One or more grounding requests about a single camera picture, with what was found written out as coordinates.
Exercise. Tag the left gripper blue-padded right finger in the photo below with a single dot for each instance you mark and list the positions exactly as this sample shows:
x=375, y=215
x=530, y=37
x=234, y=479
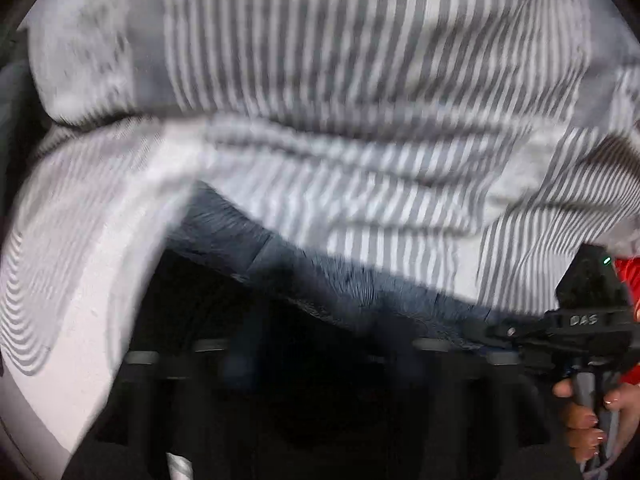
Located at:
x=484, y=419

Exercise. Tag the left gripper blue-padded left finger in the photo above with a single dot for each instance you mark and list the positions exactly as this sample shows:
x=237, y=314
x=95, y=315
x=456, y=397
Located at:
x=158, y=421

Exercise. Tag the black blanket with blue border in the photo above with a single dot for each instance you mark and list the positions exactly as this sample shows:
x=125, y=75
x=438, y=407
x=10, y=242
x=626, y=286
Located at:
x=319, y=378

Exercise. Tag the person's right hand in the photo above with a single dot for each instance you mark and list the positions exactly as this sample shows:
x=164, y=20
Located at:
x=584, y=437

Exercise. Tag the red embroidered pillow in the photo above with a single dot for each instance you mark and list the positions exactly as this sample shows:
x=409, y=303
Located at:
x=628, y=270

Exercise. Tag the grey striped white duvet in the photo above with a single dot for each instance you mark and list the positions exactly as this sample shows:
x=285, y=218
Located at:
x=469, y=146

